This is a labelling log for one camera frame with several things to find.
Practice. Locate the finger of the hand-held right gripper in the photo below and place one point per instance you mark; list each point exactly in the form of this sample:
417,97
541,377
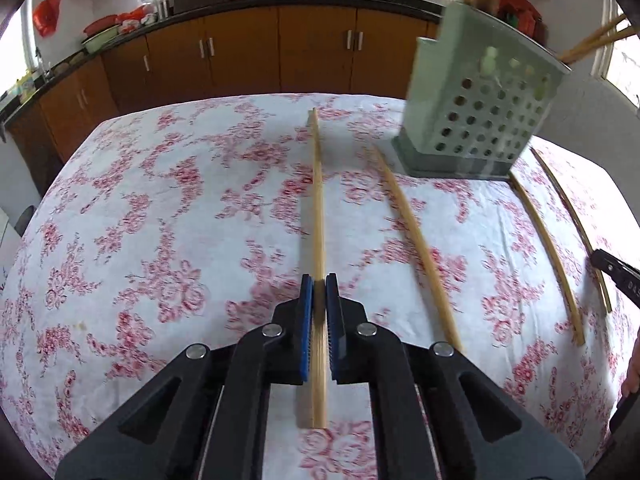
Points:
617,272

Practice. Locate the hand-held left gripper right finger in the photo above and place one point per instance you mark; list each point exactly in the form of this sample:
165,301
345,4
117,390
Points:
334,330

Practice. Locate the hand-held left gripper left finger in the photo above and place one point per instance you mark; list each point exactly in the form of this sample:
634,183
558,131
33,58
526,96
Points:
306,330

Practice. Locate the green perforated utensil holder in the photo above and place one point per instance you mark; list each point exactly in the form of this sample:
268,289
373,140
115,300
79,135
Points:
450,70

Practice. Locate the person's right hand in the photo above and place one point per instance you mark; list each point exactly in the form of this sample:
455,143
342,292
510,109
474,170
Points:
632,370

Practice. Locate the red floral white tablecloth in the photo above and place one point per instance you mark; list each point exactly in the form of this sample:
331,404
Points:
150,240

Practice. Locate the window with metal bars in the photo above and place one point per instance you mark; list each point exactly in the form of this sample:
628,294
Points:
627,67

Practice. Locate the red bag over condiments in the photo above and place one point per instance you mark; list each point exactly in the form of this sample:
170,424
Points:
522,10

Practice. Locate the brown wooden lower cabinets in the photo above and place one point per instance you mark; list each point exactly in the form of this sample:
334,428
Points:
240,50

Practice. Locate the steel cup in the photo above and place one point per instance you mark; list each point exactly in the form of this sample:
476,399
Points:
165,7

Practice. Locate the green basin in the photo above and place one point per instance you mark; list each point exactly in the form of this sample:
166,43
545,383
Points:
100,42

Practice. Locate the red and white bag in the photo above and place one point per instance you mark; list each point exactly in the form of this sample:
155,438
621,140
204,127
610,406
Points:
135,17

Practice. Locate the red basin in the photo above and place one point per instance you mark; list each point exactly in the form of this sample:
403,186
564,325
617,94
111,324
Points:
100,25

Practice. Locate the yellow detergent bottle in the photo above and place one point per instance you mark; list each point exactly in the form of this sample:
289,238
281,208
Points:
25,87

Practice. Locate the red plastic bag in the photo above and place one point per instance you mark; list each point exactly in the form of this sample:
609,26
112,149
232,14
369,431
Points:
47,15

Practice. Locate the window with white frame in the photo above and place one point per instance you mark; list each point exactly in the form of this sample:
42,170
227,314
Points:
20,45

